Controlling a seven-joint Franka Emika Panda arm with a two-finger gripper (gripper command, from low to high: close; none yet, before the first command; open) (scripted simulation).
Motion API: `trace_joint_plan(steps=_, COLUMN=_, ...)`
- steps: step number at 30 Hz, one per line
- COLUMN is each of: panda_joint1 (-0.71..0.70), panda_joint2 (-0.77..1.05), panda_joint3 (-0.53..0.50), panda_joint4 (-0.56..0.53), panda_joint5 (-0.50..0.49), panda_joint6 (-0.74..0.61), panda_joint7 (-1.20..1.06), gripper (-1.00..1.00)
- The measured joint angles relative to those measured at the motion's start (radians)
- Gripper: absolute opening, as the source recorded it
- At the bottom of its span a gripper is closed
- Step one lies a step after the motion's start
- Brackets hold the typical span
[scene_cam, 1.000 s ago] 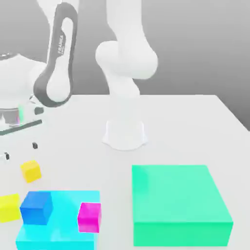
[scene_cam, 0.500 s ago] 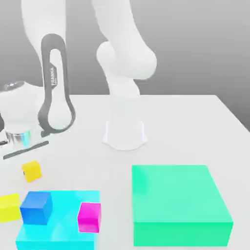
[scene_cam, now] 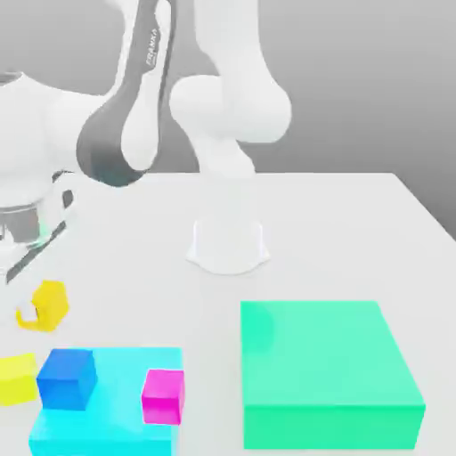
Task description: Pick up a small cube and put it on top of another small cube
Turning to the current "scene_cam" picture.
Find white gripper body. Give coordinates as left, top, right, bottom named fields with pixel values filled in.
left=0, top=212, right=78, bottom=287

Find small golden yellow cube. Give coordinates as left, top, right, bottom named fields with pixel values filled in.
left=15, top=280, right=71, bottom=333

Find small lemon yellow cube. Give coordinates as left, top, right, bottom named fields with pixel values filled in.
left=0, top=353, right=40, bottom=408

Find small blue cube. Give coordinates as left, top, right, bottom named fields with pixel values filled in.
left=36, top=348, right=98, bottom=411

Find small magenta cube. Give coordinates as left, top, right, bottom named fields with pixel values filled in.
left=141, top=369, right=186, bottom=427

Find large cyan box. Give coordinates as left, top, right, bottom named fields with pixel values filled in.
left=28, top=346, right=184, bottom=456

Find large green box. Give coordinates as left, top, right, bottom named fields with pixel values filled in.
left=240, top=300, right=428, bottom=451

